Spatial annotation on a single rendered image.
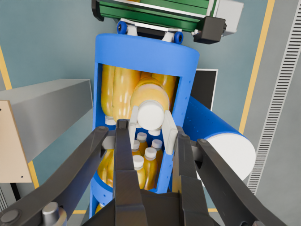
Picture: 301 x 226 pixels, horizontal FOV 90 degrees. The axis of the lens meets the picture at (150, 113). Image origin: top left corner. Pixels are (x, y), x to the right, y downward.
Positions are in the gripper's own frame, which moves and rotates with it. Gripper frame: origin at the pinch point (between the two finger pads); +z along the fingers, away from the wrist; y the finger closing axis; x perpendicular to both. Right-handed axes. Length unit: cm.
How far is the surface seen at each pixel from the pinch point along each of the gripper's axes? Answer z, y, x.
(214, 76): 124, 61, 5
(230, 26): 53, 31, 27
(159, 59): 15.0, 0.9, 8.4
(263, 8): 139, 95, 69
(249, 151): 35, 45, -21
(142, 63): 14.8, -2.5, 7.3
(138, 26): 33.0, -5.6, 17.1
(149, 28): 33.8, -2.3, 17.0
